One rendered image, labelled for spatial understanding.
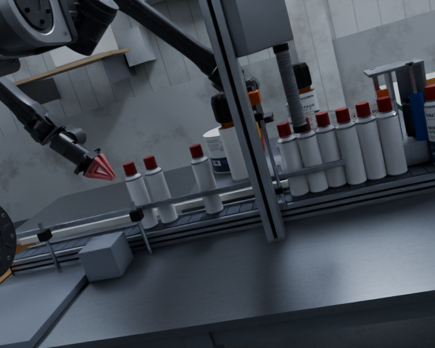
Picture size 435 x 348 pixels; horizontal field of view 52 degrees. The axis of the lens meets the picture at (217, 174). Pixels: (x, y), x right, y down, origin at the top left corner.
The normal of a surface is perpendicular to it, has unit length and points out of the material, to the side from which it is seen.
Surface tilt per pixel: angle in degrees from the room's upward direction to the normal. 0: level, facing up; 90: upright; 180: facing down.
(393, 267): 0
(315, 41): 90
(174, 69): 90
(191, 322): 0
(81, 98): 90
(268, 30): 90
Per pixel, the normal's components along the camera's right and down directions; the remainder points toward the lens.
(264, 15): 0.68, 0.00
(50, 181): -0.18, 0.32
